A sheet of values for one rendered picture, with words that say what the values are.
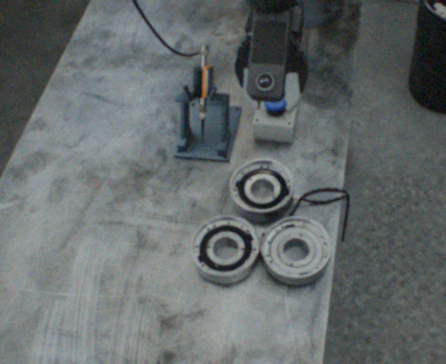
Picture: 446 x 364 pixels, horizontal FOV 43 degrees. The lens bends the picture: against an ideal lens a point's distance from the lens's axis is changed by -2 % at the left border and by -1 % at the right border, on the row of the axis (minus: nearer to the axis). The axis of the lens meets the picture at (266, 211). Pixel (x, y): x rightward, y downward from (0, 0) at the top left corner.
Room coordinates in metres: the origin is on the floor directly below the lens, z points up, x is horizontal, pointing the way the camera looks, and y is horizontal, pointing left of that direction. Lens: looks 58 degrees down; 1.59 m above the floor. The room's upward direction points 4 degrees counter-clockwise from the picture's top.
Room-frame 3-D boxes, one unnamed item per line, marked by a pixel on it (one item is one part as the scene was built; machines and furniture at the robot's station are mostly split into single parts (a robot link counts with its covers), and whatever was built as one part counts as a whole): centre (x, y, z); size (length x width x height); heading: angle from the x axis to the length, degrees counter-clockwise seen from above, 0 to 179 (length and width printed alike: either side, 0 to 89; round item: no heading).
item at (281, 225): (0.40, -0.04, 0.82); 0.10 x 0.10 x 0.04
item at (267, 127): (0.68, -0.03, 0.82); 0.08 x 0.07 x 0.05; 167
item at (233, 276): (0.41, 0.07, 0.82); 0.10 x 0.10 x 0.04
